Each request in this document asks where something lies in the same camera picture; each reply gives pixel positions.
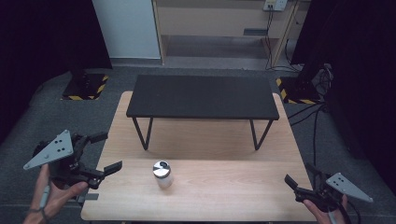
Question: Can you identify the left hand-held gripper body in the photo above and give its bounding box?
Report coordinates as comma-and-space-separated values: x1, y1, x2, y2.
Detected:
22, 129, 106, 190

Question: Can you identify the white cabinet panel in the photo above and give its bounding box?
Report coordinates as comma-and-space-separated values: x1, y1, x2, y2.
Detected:
92, 0, 162, 60

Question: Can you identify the black stand base striped tape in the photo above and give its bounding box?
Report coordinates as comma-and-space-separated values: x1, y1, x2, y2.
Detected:
61, 69, 110, 102
276, 77, 322, 105

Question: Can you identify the small metal can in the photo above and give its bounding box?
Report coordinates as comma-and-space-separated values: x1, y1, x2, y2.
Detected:
152, 160, 175, 189

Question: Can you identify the person's left hand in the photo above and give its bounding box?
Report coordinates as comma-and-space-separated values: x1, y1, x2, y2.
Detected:
28, 163, 90, 218

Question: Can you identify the light wooden shelf frame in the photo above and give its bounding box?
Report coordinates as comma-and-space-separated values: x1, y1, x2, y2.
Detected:
151, 0, 302, 68

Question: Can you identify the person's right hand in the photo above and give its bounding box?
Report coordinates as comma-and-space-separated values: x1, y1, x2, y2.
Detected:
303, 195, 350, 224

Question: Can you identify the black cable from socket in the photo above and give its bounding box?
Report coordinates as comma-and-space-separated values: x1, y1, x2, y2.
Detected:
263, 5, 302, 73

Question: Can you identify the black curtain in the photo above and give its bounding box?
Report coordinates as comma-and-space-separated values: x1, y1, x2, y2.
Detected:
290, 0, 396, 195
0, 0, 113, 144

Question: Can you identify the black floor cable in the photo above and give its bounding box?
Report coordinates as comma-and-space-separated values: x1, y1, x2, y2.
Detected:
287, 102, 330, 167

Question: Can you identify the grey flat label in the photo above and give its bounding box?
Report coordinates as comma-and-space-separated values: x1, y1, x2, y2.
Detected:
243, 28, 269, 36

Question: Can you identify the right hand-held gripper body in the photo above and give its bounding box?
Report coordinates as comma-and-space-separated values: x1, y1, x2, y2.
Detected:
293, 172, 374, 214

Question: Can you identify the black raised tabletop stand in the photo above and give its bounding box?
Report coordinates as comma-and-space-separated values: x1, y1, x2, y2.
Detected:
125, 74, 280, 152

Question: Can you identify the grey wrist strap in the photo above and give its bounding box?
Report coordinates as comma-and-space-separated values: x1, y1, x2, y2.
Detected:
27, 185, 51, 222

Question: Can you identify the white wall socket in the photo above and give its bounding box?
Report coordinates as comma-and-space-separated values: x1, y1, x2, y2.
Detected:
262, 0, 289, 12

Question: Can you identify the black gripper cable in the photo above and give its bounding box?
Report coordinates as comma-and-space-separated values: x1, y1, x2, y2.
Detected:
346, 199, 362, 224

